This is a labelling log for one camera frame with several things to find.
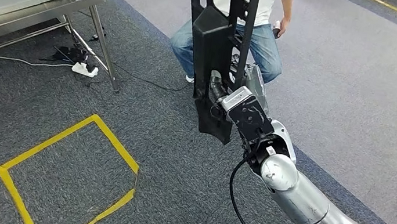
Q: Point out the long black plastic part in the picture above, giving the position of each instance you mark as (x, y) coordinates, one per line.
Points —
(212, 39)

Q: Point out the person's forearm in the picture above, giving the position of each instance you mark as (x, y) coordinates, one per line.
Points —
(286, 7)

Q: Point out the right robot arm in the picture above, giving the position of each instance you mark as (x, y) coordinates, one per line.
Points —
(298, 203)

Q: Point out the person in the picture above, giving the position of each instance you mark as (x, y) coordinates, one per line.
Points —
(266, 47)

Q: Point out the small handheld remote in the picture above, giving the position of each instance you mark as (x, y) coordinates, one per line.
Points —
(276, 31)

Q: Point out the person's hand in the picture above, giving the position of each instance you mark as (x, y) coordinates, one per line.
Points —
(285, 24)

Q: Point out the white power strip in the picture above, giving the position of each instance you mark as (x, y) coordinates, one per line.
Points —
(82, 69)

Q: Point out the black power adapter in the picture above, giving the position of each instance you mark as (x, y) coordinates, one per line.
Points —
(74, 54)

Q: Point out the yellow floor tape square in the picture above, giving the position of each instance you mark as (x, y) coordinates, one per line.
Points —
(2, 170)

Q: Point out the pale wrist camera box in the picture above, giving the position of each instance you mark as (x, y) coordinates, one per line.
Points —
(235, 99)

